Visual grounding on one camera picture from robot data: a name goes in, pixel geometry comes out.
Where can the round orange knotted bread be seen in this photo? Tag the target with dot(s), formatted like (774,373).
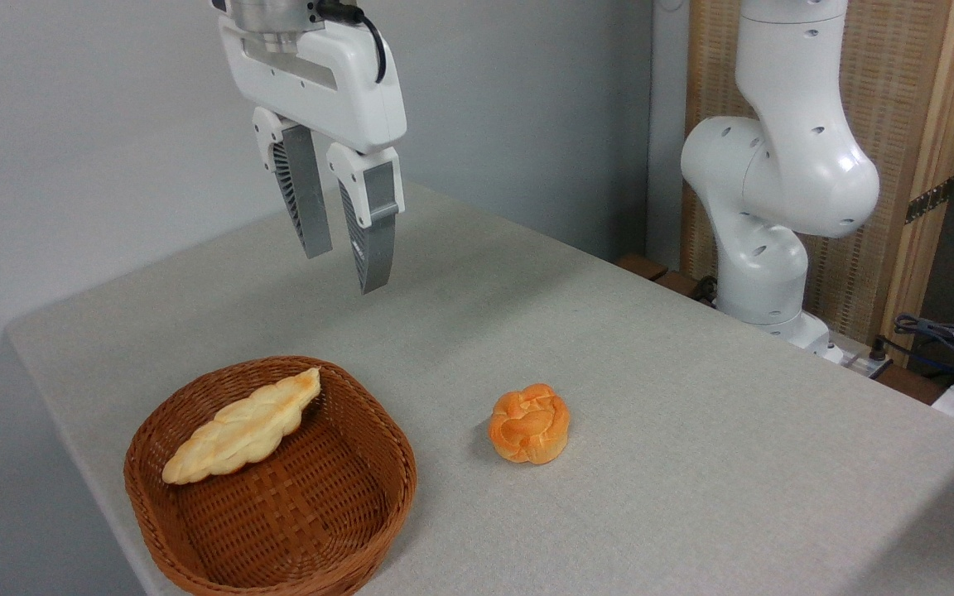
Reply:
(529,424)

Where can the black metal screen hinge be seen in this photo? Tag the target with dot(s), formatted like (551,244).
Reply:
(929,200)

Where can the brown woven wicker basket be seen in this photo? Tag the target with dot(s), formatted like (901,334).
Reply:
(303,513)

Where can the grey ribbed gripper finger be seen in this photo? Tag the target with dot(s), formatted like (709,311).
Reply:
(305,194)
(373,228)

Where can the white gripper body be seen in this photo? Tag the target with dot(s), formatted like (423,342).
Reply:
(336,87)

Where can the long pale braided bread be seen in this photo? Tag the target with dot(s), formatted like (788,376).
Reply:
(241,430)

